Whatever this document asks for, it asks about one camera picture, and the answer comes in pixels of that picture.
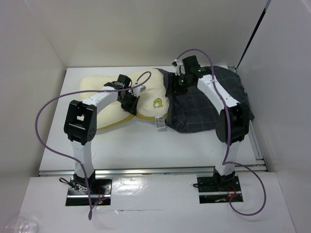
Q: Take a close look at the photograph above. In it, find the dark vertical frame pole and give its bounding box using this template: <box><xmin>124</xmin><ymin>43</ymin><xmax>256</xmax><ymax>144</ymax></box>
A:
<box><xmin>235</xmin><ymin>0</ymin><xmax>271</xmax><ymax>70</ymax></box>

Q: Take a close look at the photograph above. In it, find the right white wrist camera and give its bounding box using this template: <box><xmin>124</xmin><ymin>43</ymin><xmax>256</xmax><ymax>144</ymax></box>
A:
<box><xmin>172</xmin><ymin>59</ymin><xmax>185</xmax><ymax>76</ymax></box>

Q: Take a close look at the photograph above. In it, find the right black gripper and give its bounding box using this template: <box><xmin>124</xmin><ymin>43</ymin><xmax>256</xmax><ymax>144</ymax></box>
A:
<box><xmin>165</xmin><ymin>73</ymin><xmax>193</xmax><ymax>97</ymax></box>

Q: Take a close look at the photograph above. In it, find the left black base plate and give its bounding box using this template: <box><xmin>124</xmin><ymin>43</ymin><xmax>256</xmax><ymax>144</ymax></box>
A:
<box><xmin>67</xmin><ymin>178</ymin><xmax>112</xmax><ymax>198</ymax></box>

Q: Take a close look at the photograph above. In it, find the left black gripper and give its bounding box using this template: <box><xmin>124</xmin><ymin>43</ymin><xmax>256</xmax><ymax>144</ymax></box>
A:
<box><xmin>117</xmin><ymin>92</ymin><xmax>139</xmax><ymax>115</ymax></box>

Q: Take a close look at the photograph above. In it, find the cream yellow pillow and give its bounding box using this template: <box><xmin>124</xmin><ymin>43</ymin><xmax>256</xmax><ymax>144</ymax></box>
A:
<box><xmin>80</xmin><ymin>68</ymin><xmax>171</xmax><ymax>130</ymax></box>

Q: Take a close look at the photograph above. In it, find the dark grey plaid pillowcase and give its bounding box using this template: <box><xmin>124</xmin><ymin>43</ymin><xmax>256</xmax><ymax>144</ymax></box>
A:
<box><xmin>165</xmin><ymin>66</ymin><xmax>250</xmax><ymax>133</ymax></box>

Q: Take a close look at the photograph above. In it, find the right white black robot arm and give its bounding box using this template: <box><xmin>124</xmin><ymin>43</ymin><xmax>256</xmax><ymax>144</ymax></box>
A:
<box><xmin>166</xmin><ymin>55</ymin><xmax>249</xmax><ymax>190</ymax></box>

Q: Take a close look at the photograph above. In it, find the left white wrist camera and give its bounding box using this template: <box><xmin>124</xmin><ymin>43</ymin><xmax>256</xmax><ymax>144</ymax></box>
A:
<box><xmin>132</xmin><ymin>85</ymin><xmax>146</xmax><ymax>96</ymax></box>

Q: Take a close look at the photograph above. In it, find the clear plastic object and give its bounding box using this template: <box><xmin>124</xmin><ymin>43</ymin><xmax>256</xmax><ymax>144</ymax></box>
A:
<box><xmin>4</xmin><ymin>216</ymin><xmax>38</xmax><ymax>233</ymax></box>

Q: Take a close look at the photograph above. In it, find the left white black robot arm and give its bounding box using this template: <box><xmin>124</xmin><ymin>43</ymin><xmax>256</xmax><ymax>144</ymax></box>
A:
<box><xmin>64</xmin><ymin>75</ymin><xmax>145</xmax><ymax>194</ymax></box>

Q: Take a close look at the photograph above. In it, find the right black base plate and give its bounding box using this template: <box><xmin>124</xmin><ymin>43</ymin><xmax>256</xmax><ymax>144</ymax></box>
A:
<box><xmin>192</xmin><ymin>176</ymin><xmax>241</xmax><ymax>193</ymax></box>

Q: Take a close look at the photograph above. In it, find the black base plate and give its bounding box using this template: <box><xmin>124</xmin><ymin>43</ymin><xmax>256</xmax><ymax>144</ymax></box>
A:
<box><xmin>67</xmin><ymin>178</ymin><xmax>112</xmax><ymax>198</ymax></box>
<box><xmin>192</xmin><ymin>176</ymin><xmax>241</xmax><ymax>193</ymax></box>

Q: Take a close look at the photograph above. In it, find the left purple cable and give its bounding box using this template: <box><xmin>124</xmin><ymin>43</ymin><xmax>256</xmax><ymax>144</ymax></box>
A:
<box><xmin>35</xmin><ymin>70</ymin><xmax>152</xmax><ymax>220</ymax></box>

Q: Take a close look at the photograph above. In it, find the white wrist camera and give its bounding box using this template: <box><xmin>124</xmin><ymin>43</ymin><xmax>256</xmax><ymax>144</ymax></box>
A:
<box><xmin>132</xmin><ymin>85</ymin><xmax>146</xmax><ymax>96</ymax></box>
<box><xmin>172</xmin><ymin>59</ymin><xmax>185</xmax><ymax>76</ymax></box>

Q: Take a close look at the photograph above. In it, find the aluminium rail front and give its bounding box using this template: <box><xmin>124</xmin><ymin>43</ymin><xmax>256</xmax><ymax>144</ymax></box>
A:
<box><xmin>37</xmin><ymin>166</ymin><xmax>267</xmax><ymax>177</ymax></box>

